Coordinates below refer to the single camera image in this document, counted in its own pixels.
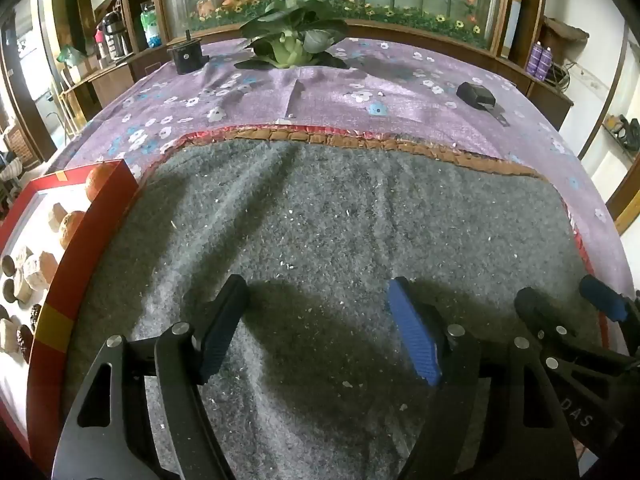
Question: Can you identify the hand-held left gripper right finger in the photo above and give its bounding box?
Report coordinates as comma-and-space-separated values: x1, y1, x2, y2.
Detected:
387, 276, 583, 480

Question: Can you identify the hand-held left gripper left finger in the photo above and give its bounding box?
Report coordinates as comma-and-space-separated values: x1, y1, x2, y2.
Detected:
52, 274, 251, 480

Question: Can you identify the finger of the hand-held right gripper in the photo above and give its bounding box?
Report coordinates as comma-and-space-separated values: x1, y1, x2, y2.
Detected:
514, 287, 637, 461
579, 275, 640, 356

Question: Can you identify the red cardboard box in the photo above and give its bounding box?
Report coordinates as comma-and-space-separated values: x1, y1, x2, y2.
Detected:
0, 159, 141, 476

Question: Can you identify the orange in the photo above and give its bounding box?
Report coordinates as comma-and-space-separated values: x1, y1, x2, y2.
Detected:
59, 210, 87, 250
85, 164, 117, 203

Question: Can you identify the large beige rice cake piece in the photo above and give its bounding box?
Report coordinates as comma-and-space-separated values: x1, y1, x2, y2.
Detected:
22, 251, 58, 291

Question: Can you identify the grey felt mat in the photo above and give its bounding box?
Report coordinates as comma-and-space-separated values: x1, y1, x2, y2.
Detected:
62, 127, 608, 480

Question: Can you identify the purple floral tablecloth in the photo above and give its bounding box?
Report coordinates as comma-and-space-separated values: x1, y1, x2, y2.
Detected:
47, 35, 636, 306

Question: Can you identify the small black device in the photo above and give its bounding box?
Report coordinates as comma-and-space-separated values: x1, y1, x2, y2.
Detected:
166, 30, 208, 75

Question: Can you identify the green potted plant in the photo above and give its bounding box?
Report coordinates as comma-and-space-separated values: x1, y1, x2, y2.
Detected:
235, 0, 348, 70

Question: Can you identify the black and silver thermos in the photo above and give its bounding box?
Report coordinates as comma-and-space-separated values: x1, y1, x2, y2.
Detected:
102, 12, 133, 61

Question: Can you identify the green plastic bottle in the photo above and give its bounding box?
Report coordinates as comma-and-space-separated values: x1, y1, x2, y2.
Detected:
140, 2, 163, 48

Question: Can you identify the coiled wire basket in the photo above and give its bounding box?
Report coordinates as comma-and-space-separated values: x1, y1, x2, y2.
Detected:
550, 62, 576, 91

